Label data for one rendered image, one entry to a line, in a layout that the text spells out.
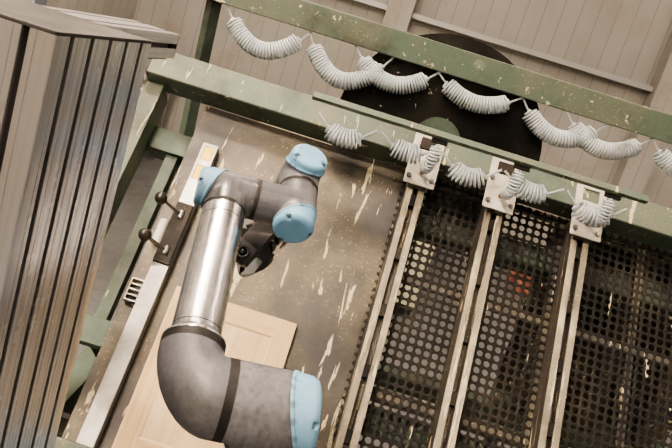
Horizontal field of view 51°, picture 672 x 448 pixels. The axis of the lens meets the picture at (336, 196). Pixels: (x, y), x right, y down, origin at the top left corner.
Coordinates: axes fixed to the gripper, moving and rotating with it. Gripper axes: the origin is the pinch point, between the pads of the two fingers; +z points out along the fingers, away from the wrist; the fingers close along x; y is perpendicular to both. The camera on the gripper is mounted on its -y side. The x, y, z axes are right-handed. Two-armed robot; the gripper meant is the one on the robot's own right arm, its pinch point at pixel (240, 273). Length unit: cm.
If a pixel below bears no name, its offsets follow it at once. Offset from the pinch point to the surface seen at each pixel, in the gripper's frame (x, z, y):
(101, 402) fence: 14, 68, -7
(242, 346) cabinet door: -3, 52, 26
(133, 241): 46, 57, 31
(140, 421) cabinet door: 3, 68, -3
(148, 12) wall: 458, 373, 550
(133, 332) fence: 22, 59, 9
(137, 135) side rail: 67, 36, 46
